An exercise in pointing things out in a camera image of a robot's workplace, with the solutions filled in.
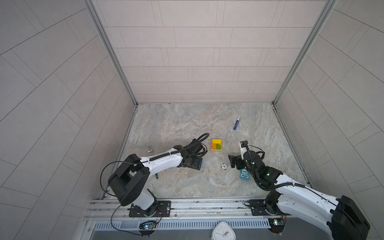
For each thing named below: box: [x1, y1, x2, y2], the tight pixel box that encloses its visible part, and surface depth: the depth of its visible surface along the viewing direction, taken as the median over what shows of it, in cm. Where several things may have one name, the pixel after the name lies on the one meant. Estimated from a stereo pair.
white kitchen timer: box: [210, 221, 236, 240], surface depth 64 cm
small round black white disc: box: [220, 163, 228, 170], surface depth 86 cm
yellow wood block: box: [212, 139, 222, 146], surface depth 93 cm
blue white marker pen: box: [233, 116, 241, 130], surface depth 107 cm
